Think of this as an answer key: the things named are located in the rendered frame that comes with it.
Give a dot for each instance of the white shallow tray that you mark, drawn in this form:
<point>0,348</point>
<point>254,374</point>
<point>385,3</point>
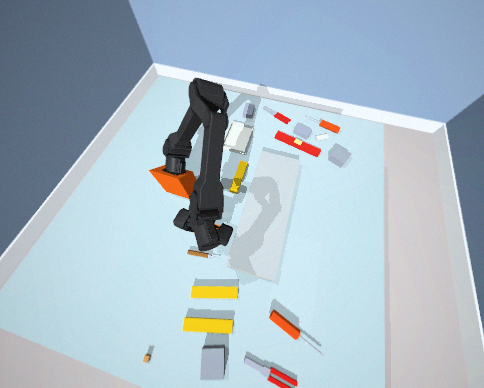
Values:
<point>238,137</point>

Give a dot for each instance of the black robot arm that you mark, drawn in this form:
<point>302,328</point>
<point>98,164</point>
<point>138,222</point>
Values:
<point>207,199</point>

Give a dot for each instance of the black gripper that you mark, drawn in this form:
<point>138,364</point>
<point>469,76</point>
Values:
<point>183,221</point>

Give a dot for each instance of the yellow flat bar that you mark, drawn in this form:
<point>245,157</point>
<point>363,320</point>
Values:
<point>214,292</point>
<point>238,177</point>
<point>207,324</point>

